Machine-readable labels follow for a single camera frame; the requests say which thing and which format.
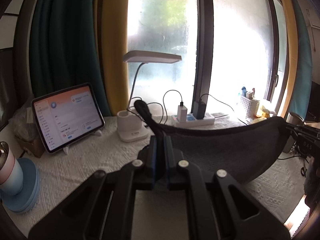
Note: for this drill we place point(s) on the white power strip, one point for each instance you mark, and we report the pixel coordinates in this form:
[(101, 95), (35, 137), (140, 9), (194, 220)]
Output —
[(191, 121)]

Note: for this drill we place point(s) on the black power adapter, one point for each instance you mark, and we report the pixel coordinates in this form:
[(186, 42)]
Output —
[(199, 109)]

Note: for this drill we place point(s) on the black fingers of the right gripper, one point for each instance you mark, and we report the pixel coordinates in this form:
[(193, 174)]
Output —
[(306, 139)]

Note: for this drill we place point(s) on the yellow curtain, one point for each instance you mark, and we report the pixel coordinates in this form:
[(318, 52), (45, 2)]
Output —
[(110, 26)]

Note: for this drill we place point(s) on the dark green curtain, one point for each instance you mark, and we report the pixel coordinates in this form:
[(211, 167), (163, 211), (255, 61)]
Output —
[(62, 50)]

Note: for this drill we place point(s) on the tablet with lit screen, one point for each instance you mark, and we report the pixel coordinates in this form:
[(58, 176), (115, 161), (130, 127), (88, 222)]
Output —
[(66, 116)]

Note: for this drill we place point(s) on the light blue round tray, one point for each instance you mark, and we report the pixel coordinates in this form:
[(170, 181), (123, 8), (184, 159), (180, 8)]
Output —
[(25, 200)]

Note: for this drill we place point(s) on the white usb charger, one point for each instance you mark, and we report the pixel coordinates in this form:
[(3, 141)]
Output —
[(182, 112)]

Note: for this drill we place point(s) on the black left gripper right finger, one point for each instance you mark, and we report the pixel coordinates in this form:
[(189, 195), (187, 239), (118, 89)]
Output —
[(220, 208)]

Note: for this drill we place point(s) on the brown cardboard box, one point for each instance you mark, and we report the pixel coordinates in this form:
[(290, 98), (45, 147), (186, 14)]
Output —
[(34, 147)]

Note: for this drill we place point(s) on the white woven basket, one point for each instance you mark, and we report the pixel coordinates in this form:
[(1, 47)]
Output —
[(248, 107)]

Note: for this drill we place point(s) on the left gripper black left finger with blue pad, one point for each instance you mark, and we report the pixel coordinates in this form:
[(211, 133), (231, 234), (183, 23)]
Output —
[(102, 206)]

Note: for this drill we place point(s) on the white desk lamp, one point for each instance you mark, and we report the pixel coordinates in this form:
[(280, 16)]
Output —
[(131, 124)]

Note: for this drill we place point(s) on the teal curtain right side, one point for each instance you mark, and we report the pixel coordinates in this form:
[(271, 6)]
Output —
[(303, 82)]

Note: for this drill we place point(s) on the white tablet stand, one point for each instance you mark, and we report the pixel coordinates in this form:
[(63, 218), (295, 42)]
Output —
[(97, 133)]

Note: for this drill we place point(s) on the silver metal cylinder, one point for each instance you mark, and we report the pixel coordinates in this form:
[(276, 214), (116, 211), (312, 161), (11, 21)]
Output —
[(295, 119)]

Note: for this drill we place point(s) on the purple and grey towel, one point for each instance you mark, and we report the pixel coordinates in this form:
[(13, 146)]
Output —
[(245, 152)]

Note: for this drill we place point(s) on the pink blue gradient tumbler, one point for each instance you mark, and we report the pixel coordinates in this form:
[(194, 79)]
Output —
[(11, 171)]

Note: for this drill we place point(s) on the yellow plastic bag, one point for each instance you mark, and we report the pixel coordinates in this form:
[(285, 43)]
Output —
[(264, 113)]

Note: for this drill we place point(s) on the white textured tablecloth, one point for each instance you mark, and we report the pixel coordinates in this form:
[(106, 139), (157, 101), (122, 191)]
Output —
[(158, 215)]

